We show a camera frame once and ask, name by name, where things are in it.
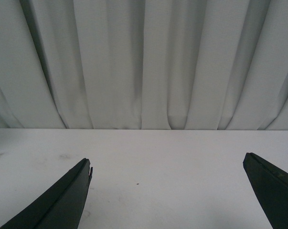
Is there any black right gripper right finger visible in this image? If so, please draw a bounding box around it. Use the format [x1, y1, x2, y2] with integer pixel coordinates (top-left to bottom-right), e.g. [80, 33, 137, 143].
[243, 153, 288, 229]

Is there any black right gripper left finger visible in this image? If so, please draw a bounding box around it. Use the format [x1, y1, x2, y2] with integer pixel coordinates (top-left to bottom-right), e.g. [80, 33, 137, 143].
[1, 158, 93, 229]

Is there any grey curtain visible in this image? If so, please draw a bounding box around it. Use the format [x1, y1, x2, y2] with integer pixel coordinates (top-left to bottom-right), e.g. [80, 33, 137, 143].
[0, 0, 288, 130]

